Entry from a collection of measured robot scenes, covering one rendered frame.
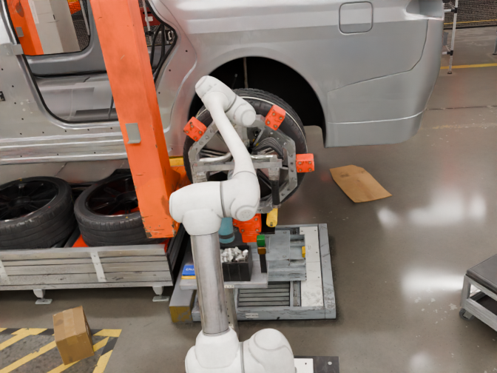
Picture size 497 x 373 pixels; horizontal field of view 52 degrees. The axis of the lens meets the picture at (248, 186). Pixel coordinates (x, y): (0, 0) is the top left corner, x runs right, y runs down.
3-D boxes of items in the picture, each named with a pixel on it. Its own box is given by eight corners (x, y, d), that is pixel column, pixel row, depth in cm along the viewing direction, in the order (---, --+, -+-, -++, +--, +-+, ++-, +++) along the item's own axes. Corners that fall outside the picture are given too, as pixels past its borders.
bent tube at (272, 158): (277, 144, 250) (276, 124, 245) (276, 162, 233) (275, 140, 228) (242, 146, 252) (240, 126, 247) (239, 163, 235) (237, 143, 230)
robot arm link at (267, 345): (297, 394, 185) (293, 351, 175) (248, 398, 186) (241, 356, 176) (293, 360, 199) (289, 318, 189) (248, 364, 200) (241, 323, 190)
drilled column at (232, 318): (239, 331, 277) (230, 271, 256) (237, 345, 268) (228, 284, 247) (221, 331, 278) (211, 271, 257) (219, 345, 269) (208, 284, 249)
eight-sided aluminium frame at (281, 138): (299, 206, 274) (293, 111, 247) (299, 212, 268) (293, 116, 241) (200, 209, 280) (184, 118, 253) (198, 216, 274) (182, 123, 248)
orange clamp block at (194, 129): (207, 126, 256) (193, 115, 253) (205, 132, 249) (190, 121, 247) (199, 136, 259) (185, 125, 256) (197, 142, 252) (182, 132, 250)
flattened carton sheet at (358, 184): (360, 166, 427) (360, 162, 425) (392, 197, 380) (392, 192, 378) (326, 173, 422) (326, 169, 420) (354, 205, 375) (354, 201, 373)
